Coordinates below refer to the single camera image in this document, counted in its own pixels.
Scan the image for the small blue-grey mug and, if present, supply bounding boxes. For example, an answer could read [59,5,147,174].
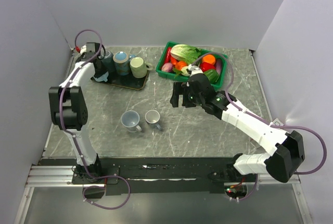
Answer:
[145,109,162,131]

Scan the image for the pale green mug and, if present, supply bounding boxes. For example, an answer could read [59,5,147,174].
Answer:
[130,57,153,79]

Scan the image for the grey-blue round mug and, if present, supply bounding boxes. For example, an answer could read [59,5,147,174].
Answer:
[120,110,142,133]

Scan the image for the light blue faceted mug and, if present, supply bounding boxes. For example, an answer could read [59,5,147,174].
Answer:
[93,72,109,82]

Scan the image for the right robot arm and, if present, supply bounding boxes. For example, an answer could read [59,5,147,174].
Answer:
[170,73,305,183]

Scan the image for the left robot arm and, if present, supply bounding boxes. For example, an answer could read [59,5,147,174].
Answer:
[48,42,109,183]

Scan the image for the dark teal mug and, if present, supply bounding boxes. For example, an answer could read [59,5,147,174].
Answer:
[102,51,116,73]

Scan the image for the blue butterfly mug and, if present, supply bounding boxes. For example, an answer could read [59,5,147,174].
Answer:
[113,51,131,76]

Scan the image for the white radish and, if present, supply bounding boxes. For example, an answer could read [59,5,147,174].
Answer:
[173,66,190,77]

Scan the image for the green bell pepper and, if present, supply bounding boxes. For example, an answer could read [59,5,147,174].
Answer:
[203,69,220,84]

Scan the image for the orange pumpkin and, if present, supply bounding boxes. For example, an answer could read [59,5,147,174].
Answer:
[174,61,187,71]

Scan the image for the purple onion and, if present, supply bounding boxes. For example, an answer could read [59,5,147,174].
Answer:
[161,63,174,72]

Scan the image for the red bell pepper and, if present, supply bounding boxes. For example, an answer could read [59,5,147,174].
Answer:
[199,62,216,72]

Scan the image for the orange carrot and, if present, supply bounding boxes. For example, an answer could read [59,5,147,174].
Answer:
[170,57,178,66]

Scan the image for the red chili pepper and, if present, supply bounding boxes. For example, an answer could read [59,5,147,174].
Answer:
[165,47,171,63]

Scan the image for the black serving tray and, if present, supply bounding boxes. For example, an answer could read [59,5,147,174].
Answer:
[91,71,149,91]

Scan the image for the green plastic crate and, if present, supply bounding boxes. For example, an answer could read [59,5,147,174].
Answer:
[156,42,227,90]

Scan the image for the orange fruit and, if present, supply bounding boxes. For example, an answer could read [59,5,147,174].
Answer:
[201,54,216,66]

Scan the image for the purple eggplant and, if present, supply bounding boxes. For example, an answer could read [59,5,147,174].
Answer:
[215,58,223,74]

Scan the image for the napa cabbage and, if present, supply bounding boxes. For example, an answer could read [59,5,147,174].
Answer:
[170,44,201,65]

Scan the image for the paper label card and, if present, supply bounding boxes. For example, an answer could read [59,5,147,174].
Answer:
[270,118,284,127]

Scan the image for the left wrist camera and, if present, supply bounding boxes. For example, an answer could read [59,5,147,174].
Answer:
[75,45,87,55]

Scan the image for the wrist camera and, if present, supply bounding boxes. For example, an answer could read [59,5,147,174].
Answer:
[187,64,203,76]
[75,45,87,55]

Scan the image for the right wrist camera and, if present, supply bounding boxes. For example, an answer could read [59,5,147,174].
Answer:
[187,64,203,76]

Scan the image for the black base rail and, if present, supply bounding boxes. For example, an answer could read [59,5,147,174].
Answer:
[72,157,255,196]

